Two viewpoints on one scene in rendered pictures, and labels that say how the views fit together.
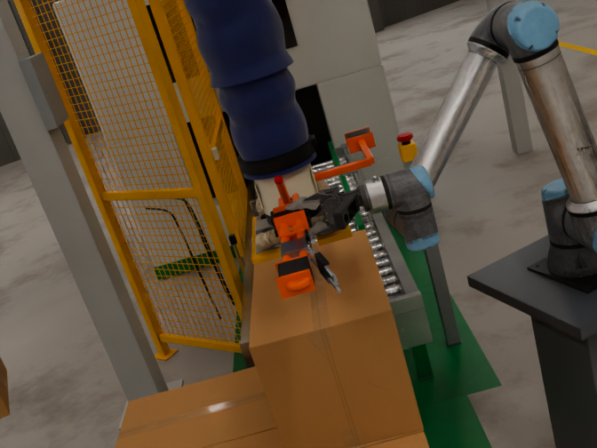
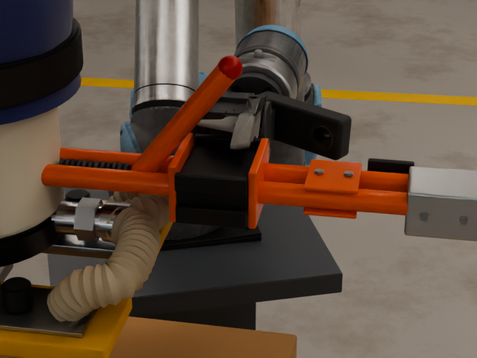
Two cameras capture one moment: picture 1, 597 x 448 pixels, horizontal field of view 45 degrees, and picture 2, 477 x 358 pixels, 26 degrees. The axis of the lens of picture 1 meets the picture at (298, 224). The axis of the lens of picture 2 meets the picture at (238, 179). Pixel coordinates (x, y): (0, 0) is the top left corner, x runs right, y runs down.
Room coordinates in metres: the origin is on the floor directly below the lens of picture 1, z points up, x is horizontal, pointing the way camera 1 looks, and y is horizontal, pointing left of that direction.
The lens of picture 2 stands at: (1.65, 0.91, 1.69)
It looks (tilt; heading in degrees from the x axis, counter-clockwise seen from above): 26 degrees down; 277
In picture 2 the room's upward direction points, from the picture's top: straight up
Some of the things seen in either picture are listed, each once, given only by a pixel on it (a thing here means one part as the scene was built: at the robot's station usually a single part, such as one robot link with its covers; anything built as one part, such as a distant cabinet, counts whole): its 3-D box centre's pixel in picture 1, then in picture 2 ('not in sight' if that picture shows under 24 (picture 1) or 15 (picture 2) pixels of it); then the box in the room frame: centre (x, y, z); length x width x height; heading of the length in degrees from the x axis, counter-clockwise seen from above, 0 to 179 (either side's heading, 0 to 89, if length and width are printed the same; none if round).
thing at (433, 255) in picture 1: (431, 248); not in sight; (2.93, -0.54, 0.50); 0.07 x 0.07 x 1.00; 87
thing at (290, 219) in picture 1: (290, 219); (220, 179); (1.77, 0.01, 1.25); 0.10 x 0.08 x 0.06; 87
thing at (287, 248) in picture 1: (295, 253); (443, 202); (1.55, 0.03, 1.24); 0.07 x 0.07 x 0.04; 87
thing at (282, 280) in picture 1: (295, 276); not in sight; (1.42, 0.04, 1.25); 0.08 x 0.07 x 0.05; 177
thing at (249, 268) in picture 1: (255, 248); not in sight; (3.57, 0.26, 0.50); 2.31 x 0.05 x 0.19; 177
